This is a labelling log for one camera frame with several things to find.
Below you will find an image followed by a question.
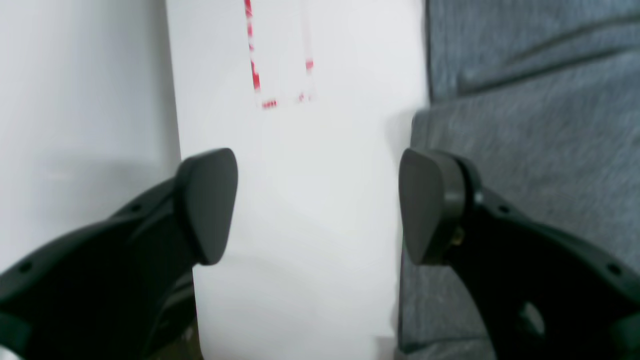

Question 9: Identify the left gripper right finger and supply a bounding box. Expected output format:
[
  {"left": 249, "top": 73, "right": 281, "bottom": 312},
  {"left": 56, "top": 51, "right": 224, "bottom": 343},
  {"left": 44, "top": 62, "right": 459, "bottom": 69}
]
[{"left": 398, "top": 148, "right": 640, "bottom": 360}]

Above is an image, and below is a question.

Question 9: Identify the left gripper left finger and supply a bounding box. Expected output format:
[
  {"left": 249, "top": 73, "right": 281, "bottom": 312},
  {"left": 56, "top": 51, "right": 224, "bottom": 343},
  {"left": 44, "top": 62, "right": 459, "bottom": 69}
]
[{"left": 0, "top": 148, "right": 239, "bottom": 360}]

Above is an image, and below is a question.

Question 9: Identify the grey t-shirt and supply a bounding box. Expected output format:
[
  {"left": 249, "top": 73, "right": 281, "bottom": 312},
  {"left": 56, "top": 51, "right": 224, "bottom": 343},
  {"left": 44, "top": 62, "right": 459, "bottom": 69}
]
[{"left": 397, "top": 0, "right": 640, "bottom": 360}]

